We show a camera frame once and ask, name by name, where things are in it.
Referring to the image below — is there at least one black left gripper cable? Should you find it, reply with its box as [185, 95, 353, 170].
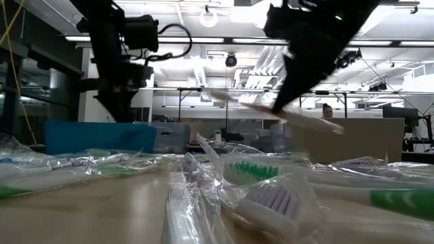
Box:
[145, 22, 193, 66]

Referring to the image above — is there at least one teal plastic bin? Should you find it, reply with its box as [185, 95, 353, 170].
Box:
[43, 121, 157, 155]

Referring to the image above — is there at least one clear grey plastic bin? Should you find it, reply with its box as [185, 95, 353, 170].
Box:
[269, 123, 294, 155]
[149, 122, 191, 154]

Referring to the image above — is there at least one blue wrapped toothbrush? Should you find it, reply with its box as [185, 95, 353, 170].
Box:
[0, 155, 45, 167]

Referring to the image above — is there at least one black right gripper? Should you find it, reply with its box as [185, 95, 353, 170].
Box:
[264, 0, 380, 115]

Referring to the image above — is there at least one black monitor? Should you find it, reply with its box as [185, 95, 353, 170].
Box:
[382, 106, 420, 128]
[130, 106, 151, 123]

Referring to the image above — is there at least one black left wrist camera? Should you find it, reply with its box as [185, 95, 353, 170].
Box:
[123, 15, 160, 54]

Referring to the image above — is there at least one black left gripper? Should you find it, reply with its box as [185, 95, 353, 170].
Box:
[81, 64, 155, 123]

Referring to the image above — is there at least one yellow extension cord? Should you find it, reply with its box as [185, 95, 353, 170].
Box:
[0, 0, 38, 145]

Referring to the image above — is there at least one light grey plastic bin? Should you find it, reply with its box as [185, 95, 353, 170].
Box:
[293, 117, 405, 164]

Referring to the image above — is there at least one black background device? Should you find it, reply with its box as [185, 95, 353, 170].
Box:
[220, 127, 245, 142]

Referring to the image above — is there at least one black desk equipment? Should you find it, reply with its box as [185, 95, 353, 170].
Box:
[401, 113, 434, 153]

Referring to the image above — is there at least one overhead LED light bar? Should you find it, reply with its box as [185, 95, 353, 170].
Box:
[64, 35, 434, 47]

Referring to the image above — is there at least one white ring lamp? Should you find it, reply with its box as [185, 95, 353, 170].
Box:
[199, 8, 218, 28]

